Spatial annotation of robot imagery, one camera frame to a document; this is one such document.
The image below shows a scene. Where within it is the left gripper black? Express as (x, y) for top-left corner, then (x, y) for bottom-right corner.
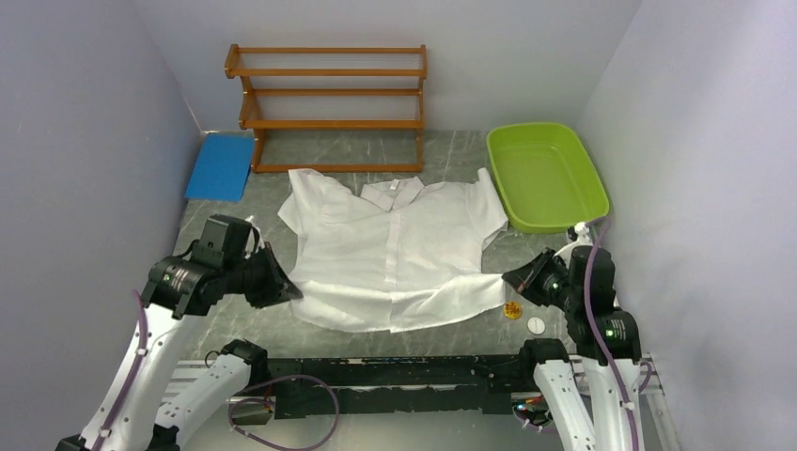
(224, 240), (304, 308)

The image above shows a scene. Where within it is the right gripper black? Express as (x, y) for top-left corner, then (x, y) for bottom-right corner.
(503, 245), (581, 311)

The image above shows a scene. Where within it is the yellow brooch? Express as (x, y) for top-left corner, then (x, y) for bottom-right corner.
(502, 302), (523, 319)

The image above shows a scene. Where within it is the white round brooch backing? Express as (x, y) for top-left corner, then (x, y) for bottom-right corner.
(526, 317), (546, 335)

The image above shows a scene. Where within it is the white shirt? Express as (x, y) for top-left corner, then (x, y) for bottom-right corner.
(278, 168), (508, 333)

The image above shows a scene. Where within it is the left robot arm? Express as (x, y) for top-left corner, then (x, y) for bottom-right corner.
(56, 240), (300, 450)

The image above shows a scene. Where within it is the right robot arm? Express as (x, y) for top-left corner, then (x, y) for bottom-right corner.
(502, 244), (644, 450)

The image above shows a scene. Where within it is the green plastic basin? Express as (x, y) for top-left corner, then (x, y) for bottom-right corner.
(486, 122), (610, 234)

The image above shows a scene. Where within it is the blue board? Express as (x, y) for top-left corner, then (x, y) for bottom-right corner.
(184, 133), (255, 202)

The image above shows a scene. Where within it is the wooden shoe rack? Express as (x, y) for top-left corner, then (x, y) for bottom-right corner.
(224, 43), (429, 174)

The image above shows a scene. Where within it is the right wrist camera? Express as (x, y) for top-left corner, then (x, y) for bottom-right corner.
(566, 222), (594, 246)

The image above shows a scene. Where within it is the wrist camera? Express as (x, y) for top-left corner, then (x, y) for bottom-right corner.
(189, 214), (255, 270)
(566, 222), (594, 246)

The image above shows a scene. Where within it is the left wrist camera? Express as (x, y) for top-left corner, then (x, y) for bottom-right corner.
(189, 214), (255, 270)

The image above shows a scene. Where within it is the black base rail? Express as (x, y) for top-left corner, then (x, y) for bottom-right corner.
(205, 338), (580, 419)

